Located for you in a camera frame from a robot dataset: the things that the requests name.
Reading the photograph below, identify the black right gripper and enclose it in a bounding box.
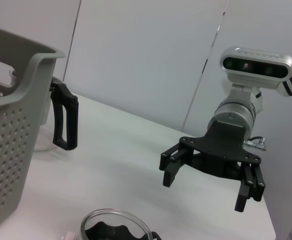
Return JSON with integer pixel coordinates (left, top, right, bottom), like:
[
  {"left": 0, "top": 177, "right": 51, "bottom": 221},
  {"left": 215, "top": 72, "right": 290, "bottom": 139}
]
[{"left": 159, "top": 119, "right": 266, "bottom": 213}]

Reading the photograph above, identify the glass teacup with black holder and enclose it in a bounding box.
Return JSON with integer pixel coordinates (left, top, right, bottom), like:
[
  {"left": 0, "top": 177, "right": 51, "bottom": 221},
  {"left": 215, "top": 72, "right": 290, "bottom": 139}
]
[{"left": 80, "top": 208, "right": 163, "bottom": 240}]

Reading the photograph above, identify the grey perforated storage bin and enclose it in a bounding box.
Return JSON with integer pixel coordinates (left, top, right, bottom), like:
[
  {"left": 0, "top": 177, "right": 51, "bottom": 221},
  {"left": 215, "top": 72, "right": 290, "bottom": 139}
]
[{"left": 0, "top": 26, "right": 66, "bottom": 233}]

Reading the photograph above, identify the right gripper cable with connector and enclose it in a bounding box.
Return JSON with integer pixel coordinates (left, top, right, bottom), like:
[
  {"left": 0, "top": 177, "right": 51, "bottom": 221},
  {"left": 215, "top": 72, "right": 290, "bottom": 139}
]
[{"left": 242, "top": 135, "right": 268, "bottom": 152}]

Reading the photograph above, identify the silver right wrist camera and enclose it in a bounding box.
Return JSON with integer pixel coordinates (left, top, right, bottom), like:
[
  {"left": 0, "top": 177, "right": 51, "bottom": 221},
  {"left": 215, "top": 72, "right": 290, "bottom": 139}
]
[{"left": 219, "top": 46, "right": 292, "bottom": 101}]

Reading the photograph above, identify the glass pitcher with black handle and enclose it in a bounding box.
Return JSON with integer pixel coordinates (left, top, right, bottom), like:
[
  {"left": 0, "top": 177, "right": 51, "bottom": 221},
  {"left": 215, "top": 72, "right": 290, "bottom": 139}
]
[{"left": 9, "top": 69, "right": 79, "bottom": 152}]

